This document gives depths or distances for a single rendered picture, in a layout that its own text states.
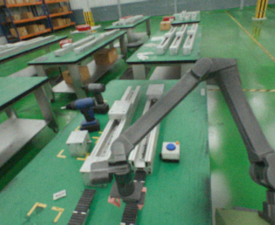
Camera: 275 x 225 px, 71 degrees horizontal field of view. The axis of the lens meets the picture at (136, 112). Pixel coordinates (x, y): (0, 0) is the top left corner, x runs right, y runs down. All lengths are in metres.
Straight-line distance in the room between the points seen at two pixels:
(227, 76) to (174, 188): 0.49
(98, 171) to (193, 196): 0.41
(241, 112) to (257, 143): 0.10
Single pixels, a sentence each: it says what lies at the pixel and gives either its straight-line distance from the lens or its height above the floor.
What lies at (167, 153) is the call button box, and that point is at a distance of 0.92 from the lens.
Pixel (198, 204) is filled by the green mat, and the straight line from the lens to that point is 0.84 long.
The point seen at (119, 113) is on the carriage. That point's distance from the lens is 1.13.
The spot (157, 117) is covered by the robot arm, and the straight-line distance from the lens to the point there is 0.62.
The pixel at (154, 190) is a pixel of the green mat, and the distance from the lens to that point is 0.87.
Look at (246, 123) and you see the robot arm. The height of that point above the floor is 1.10.
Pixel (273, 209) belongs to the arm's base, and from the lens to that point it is 0.71.
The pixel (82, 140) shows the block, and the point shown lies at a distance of 1.04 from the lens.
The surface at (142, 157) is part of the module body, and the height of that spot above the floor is 0.84.
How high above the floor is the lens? 1.47
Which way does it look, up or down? 31 degrees down
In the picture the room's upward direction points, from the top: 8 degrees counter-clockwise
